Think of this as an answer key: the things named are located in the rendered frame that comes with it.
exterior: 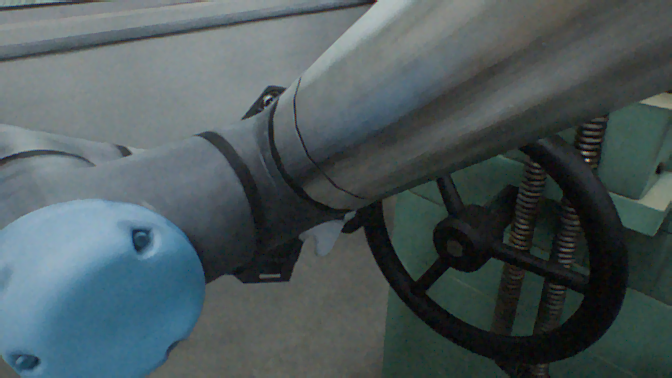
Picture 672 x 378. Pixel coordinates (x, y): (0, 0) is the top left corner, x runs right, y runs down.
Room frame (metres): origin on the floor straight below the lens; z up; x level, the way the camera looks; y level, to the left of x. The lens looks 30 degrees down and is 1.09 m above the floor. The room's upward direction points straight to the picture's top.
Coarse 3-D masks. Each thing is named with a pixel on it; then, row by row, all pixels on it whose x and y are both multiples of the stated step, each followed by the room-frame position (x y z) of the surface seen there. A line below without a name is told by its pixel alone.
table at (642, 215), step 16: (496, 160) 0.45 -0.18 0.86; (512, 160) 0.44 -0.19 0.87; (496, 176) 0.45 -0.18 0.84; (512, 176) 0.43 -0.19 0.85; (544, 192) 0.41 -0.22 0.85; (560, 192) 0.40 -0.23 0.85; (608, 192) 0.37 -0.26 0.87; (656, 192) 0.37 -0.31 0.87; (624, 208) 0.36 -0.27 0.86; (640, 208) 0.35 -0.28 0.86; (656, 208) 0.34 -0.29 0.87; (624, 224) 0.35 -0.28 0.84; (640, 224) 0.34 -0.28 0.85; (656, 224) 0.34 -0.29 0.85
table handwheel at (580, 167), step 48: (528, 144) 0.34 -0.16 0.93; (576, 192) 0.31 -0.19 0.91; (384, 240) 0.45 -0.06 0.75; (480, 240) 0.35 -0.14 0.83; (624, 240) 0.29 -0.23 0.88; (576, 288) 0.29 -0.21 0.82; (624, 288) 0.27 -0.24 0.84; (480, 336) 0.35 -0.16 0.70; (528, 336) 0.32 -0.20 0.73; (576, 336) 0.28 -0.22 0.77
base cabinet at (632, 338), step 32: (416, 224) 0.62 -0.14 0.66; (416, 256) 0.62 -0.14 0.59; (544, 256) 0.48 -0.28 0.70; (448, 288) 0.57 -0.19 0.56; (480, 288) 0.53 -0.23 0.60; (416, 320) 0.60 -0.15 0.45; (480, 320) 0.52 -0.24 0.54; (640, 320) 0.39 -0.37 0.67; (384, 352) 0.65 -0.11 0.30; (416, 352) 0.60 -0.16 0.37; (448, 352) 0.55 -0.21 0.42; (608, 352) 0.40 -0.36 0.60; (640, 352) 0.38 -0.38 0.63
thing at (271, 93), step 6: (270, 90) 0.37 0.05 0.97; (276, 90) 0.37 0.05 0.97; (282, 90) 0.37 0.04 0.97; (264, 96) 0.37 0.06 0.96; (270, 96) 0.36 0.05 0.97; (276, 96) 0.36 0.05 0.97; (258, 102) 0.37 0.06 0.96; (264, 102) 0.36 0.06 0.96; (270, 102) 0.36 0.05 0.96; (252, 108) 0.37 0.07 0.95; (258, 108) 0.36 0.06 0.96; (264, 108) 0.36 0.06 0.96; (246, 114) 0.37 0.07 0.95; (252, 114) 0.36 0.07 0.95
